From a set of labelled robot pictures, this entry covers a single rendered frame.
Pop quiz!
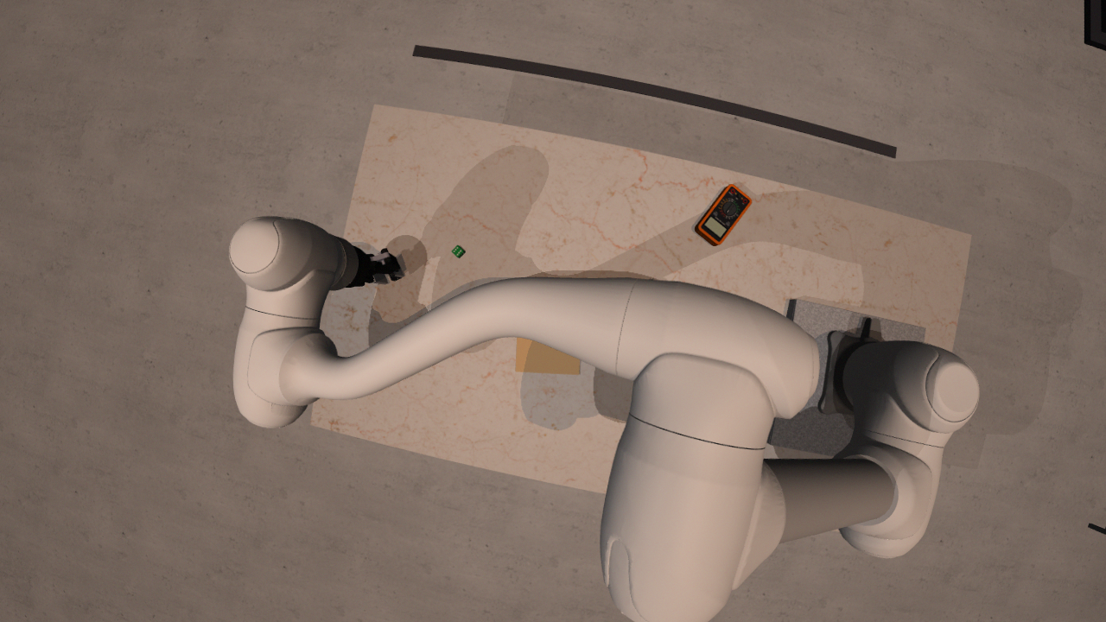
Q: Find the orange digital multimeter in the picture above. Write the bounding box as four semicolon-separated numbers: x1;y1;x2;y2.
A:
695;184;752;246

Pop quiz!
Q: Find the tan flat mat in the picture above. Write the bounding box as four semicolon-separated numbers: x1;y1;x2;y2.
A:
517;338;580;375

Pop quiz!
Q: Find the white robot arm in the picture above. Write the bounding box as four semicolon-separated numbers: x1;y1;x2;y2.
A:
229;216;980;622

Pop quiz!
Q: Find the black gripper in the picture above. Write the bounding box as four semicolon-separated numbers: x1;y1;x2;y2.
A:
346;246;404;288

